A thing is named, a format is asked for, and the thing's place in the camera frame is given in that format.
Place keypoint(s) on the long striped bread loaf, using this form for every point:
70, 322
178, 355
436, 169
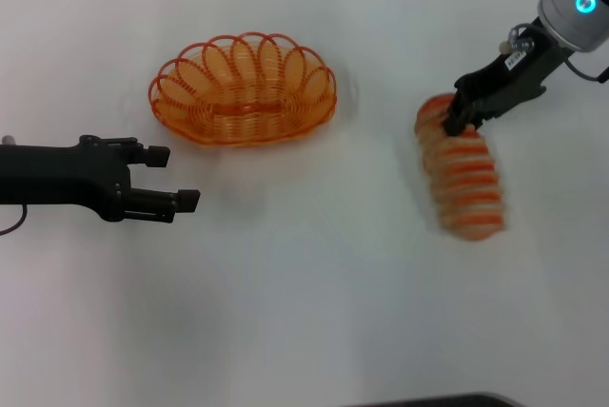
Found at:
466, 183

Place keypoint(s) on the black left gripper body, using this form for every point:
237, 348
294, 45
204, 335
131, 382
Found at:
62, 174

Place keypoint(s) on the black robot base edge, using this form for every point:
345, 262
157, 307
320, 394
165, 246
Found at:
428, 400

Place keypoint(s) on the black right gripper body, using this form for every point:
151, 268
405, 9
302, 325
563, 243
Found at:
509, 81

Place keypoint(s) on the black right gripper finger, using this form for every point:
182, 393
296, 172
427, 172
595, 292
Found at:
457, 122
477, 121

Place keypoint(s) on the orange woven plastic basket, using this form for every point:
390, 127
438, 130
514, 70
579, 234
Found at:
242, 93

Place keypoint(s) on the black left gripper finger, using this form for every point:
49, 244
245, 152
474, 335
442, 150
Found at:
154, 155
166, 201

